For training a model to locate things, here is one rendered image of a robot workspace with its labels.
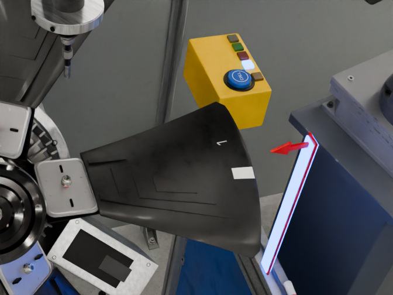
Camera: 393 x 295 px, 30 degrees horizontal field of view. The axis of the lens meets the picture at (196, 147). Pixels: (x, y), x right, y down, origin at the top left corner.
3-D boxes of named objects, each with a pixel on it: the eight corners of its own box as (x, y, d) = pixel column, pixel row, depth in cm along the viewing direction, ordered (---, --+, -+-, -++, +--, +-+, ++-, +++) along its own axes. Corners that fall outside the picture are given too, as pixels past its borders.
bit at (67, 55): (59, 77, 78) (59, 38, 74) (66, 72, 78) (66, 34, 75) (67, 82, 78) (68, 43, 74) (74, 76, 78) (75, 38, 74)
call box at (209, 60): (181, 80, 140) (188, 37, 132) (229, 73, 143) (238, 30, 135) (210, 140, 130) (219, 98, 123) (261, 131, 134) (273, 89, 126)
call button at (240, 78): (223, 76, 127) (225, 69, 126) (244, 74, 129) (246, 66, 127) (232, 92, 125) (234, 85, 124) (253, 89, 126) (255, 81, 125)
